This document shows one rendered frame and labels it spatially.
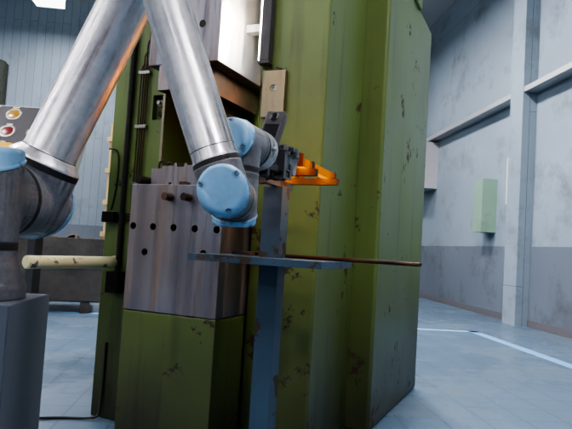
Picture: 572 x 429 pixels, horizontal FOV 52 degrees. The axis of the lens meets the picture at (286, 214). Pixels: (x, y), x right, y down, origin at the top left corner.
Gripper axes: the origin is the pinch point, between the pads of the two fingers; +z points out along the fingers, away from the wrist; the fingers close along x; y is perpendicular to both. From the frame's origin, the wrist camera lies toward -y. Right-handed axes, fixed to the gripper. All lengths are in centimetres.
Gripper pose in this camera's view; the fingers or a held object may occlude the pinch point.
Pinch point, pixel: (291, 157)
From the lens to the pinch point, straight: 151.2
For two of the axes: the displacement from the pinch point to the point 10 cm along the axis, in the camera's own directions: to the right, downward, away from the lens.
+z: 3.5, 0.7, 9.3
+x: 9.4, 0.4, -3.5
